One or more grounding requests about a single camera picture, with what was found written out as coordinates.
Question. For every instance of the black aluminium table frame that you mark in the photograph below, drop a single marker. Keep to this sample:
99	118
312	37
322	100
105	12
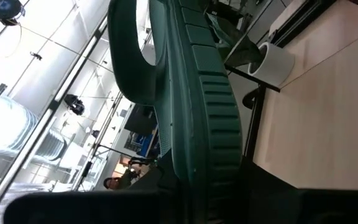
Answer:
300	21

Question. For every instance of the black monitor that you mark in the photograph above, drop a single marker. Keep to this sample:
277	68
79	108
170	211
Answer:
140	119

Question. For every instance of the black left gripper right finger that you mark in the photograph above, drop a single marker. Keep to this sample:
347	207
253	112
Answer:
322	207

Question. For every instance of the potted snake plant white pot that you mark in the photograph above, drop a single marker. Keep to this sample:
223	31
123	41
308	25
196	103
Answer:
275	65

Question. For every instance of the green rubber slide sandal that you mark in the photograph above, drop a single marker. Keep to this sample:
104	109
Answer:
216	118

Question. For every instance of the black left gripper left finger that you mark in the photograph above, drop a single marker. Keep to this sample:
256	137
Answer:
89	207

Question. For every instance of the black hanging ceiling spotlight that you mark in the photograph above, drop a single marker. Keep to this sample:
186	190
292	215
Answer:
3	9
74	104

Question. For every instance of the person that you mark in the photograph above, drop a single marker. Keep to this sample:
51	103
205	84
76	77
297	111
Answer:
112	183

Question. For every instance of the black overhead rig bar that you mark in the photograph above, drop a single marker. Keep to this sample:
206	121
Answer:
54	104

